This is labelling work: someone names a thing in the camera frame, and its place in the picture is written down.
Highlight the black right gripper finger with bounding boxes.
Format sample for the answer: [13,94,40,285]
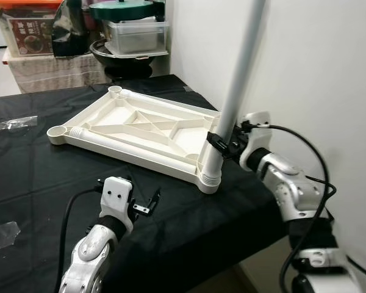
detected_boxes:
[206,131,232,157]

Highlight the white plastic children table top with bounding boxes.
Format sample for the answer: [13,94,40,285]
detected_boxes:
[47,85,232,195]

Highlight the black tablecloth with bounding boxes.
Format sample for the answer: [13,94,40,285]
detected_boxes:
[0,73,287,293]

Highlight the black wok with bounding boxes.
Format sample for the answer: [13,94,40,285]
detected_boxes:
[88,40,153,80]

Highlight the clear plastic storage bin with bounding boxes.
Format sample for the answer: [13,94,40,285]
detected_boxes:
[104,20,170,57]

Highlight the clear tape cross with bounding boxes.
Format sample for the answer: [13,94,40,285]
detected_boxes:
[0,209,20,254]

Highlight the clear tape strip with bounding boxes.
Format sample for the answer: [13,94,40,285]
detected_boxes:
[0,116,38,134]

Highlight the dark green pot lid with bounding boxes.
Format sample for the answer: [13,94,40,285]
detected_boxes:
[88,0,165,22]

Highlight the patterned cloth covered table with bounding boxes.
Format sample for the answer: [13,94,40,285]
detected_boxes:
[3,52,110,93]

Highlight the orange lid storage box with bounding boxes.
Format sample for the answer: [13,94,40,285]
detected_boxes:
[0,0,60,57]

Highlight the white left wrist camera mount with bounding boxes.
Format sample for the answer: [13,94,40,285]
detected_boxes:
[101,177,135,233]

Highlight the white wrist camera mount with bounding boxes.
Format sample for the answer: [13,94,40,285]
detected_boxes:
[239,112,272,162]
[101,177,135,233]

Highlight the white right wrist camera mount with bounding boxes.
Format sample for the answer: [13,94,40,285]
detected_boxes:
[239,112,272,162]

